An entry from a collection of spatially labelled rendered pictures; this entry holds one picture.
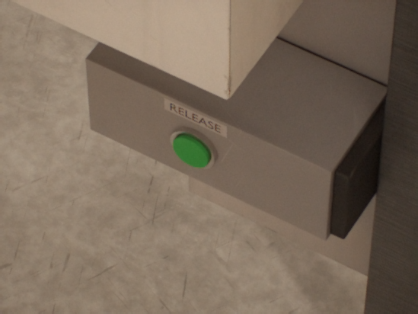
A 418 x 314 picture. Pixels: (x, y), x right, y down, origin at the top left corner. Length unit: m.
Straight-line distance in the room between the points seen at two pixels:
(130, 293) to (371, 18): 1.40
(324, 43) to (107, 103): 0.16
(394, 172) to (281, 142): 0.09
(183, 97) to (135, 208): 1.42
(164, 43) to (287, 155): 0.20
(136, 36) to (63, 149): 1.67
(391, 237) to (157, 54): 0.32
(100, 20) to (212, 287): 1.53
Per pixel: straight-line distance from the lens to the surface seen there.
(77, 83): 3.02
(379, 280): 1.59
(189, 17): 1.24
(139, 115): 1.51
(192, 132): 1.48
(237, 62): 1.27
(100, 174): 2.92
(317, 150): 1.44
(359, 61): 1.48
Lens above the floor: 2.32
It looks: 52 degrees down
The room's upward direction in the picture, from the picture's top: straight up
